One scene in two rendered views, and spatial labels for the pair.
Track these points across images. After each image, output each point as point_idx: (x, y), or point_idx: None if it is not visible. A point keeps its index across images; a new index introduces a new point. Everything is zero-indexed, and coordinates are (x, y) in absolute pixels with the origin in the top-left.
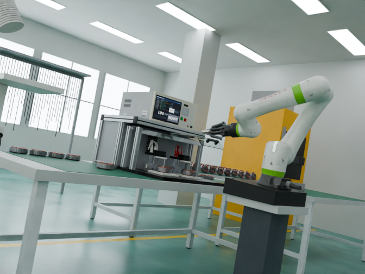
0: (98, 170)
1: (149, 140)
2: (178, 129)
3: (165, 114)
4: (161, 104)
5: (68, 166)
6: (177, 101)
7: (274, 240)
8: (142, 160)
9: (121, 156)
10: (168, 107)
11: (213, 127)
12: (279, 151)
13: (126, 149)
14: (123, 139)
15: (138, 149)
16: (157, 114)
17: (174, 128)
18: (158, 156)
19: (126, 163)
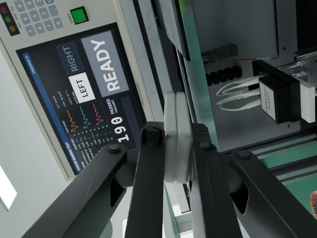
0: None
1: (212, 84)
2: (139, 25)
3: (115, 108)
4: (93, 143)
5: None
6: (29, 74)
7: None
8: (270, 61)
9: (275, 131)
10: (82, 106)
11: (115, 177)
12: None
13: (264, 155)
14: (229, 146)
15: (279, 176)
16: (135, 140)
17: (145, 55)
18: (300, 119)
19: (303, 137)
